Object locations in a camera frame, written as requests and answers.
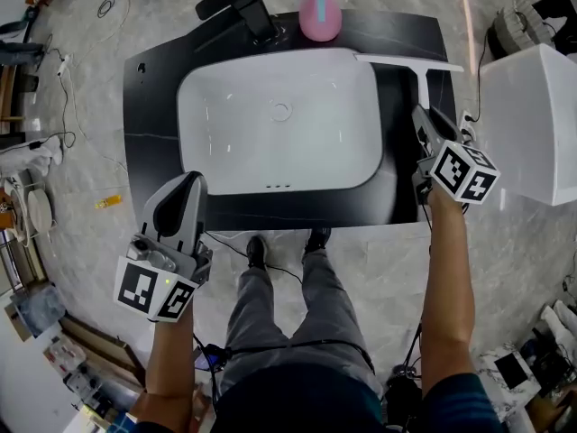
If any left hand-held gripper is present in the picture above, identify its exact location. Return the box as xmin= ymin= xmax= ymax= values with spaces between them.
xmin=112 ymin=170 xmax=214 ymax=324

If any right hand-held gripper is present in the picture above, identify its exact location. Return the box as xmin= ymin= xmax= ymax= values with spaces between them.
xmin=411 ymin=102 xmax=502 ymax=207

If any white squeegee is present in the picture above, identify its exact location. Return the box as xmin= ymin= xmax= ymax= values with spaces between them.
xmin=353 ymin=52 xmax=466 ymax=113

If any person's right forearm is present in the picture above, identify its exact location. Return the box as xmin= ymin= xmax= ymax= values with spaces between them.
xmin=418 ymin=182 xmax=478 ymax=397

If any person's left forearm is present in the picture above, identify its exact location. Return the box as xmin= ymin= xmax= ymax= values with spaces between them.
xmin=129 ymin=304 xmax=197 ymax=424

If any person's left shoe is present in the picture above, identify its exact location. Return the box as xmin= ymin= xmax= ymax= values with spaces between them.
xmin=245 ymin=235 xmax=269 ymax=271

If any person's shoe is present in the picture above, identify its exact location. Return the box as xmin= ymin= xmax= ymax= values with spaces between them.
xmin=245 ymin=235 xmax=269 ymax=271
xmin=304 ymin=227 xmax=334 ymax=256

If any yellow packet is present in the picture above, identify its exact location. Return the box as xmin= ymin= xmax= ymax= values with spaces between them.
xmin=94 ymin=194 xmax=124 ymax=211

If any white freestanding tub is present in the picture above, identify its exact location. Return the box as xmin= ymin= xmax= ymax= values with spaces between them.
xmin=476 ymin=42 xmax=577 ymax=207

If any black marble table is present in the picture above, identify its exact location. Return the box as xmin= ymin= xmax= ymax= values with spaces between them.
xmin=122 ymin=10 xmax=460 ymax=234

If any white sink basin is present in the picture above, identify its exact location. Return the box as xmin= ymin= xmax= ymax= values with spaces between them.
xmin=176 ymin=47 xmax=386 ymax=197

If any woven basket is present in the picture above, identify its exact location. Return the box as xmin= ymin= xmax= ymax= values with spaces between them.
xmin=488 ymin=0 xmax=558 ymax=61

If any person's left leg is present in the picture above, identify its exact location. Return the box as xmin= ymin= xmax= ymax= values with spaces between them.
xmin=219 ymin=263 xmax=299 ymax=397

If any person's leg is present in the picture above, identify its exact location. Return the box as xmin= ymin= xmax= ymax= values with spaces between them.
xmin=287 ymin=247 xmax=376 ymax=397
xmin=219 ymin=263 xmax=299 ymax=397

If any person's right shoe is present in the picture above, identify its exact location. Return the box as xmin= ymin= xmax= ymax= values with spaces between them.
xmin=304 ymin=227 xmax=334 ymax=256

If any white round lid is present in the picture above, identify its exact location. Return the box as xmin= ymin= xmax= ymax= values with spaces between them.
xmin=26 ymin=189 xmax=56 ymax=235

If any blue belt device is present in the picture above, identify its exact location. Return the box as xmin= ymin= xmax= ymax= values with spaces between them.
xmin=193 ymin=344 xmax=227 ymax=374

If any pink spray bottle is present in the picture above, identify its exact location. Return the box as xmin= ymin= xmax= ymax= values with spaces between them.
xmin=298 ymin=0 xmax=343 ymax=42

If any person's right leg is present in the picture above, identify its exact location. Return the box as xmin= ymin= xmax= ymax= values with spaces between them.
xmin=287 ymin=247 xmax=376 ymax=397

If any black faucet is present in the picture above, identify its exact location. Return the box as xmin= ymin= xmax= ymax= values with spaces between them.
xmin=194 ymin=0 xmax=284 ymax=47

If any person's teal shirt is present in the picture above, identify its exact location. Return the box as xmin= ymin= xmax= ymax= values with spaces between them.
xmin=210 ymin=362 xmax=502 ymax=433

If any white wall-plug power strip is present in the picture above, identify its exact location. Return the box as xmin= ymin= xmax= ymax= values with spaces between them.
xmin=456 ymin=110 xmax=480 ymax=144

